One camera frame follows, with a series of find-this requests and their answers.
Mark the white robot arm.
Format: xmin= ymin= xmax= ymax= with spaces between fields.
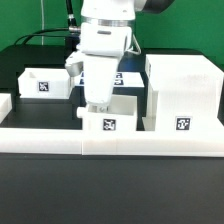
xmin=65 ymin=0 xmax=175 ymax=108

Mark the white fiducial marker sheet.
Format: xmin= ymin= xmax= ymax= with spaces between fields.
xmin=75 ymin=72 xmax=144 ymax=88

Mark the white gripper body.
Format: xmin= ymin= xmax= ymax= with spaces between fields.
xmin=65 ymin=51 xmax=120 ymax=107

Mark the white drawer cabinet box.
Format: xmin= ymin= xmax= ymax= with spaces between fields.
xmin=145 ymin=54 xmax=224 ymax=133

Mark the white drawer with tag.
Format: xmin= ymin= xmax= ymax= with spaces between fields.
xmin=18 ymin=68 xmax=72 ymax=99
xmin=77 ymin=95 xmax=138 ymax=133

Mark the white front drawer with tag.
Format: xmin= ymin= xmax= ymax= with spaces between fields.
xmin=77 ymin=95 xmax=138 ymax=133

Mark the black cable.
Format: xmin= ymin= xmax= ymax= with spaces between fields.
xmin=13 ymin=0 xmax=83 ymax=46

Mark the white thin cable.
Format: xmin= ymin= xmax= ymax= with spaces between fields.
xmin=40 ymin=0 xmax=45 ymax=46

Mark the white U-shaped fence rail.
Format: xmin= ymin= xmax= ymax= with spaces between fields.
xmin=0 ymin=93 xmax=224 ymax=158

